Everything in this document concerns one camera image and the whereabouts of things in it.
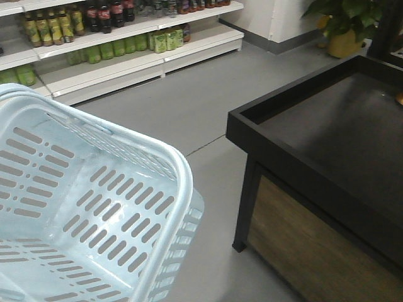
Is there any light blue plastic basket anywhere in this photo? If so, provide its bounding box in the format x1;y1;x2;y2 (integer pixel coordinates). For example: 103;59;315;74
1;83;204;301

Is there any black wooden produce stand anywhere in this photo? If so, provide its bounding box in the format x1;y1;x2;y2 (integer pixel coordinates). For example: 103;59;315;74
225;0;403;302

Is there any white supermarket shelf unit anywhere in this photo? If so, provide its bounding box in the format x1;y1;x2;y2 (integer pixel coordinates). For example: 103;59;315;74
1;1;244;105

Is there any green potted plant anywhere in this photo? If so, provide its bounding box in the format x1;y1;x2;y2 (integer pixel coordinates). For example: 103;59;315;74
302;0;387;59

